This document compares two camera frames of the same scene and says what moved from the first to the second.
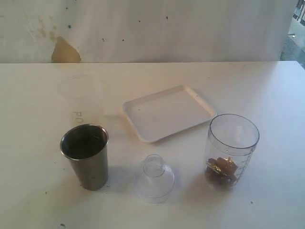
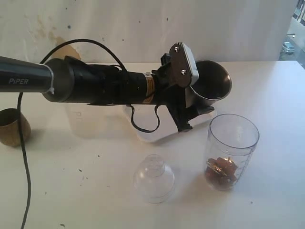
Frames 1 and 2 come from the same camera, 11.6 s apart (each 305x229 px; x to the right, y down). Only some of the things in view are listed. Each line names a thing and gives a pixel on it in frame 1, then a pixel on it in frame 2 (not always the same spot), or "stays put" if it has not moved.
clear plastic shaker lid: x=156 y=182 stays put
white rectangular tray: x=158 y=115 stays put
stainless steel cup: x=86 y=146 → x=214 y=83
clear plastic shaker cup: x=231 y=139 stays put
